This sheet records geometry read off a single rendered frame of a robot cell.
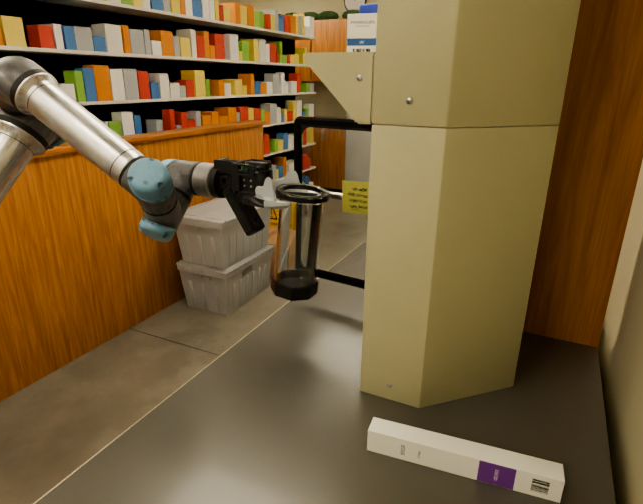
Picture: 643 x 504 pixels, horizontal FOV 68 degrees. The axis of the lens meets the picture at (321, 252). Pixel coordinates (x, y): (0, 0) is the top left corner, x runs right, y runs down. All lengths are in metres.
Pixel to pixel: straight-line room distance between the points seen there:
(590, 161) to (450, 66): 0.45
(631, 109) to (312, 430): 0.80
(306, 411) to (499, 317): 0.37
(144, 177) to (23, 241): 1.77
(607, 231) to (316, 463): 0.71
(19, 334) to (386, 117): 2.33
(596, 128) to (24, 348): 2.56
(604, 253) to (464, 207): 0.43
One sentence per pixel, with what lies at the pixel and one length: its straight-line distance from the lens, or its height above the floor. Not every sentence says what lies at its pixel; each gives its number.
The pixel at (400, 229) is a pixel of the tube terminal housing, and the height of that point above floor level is 1.26.
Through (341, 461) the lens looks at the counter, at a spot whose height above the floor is 0.94.
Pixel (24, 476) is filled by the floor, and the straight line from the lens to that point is 2.36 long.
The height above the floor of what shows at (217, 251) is 0.45.
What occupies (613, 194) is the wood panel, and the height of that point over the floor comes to 1.27.
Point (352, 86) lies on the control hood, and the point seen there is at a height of 1.46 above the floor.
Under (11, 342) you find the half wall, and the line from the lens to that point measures 2.76.
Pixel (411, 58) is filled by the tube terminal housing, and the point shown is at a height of 1.50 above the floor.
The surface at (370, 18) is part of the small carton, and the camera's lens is 0.83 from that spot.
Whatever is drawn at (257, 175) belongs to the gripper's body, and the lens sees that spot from 0.99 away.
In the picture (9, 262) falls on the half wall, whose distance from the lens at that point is 2.65.
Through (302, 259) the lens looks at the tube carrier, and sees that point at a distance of 0.97.
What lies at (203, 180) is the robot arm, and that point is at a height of 1.27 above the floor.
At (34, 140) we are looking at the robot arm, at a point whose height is 1.34.
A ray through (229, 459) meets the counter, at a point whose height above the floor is 0.94.
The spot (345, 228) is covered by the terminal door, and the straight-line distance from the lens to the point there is 1.15.
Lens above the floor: 1.47
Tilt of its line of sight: 20 degrees down
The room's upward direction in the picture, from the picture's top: 1 degrees clockwise
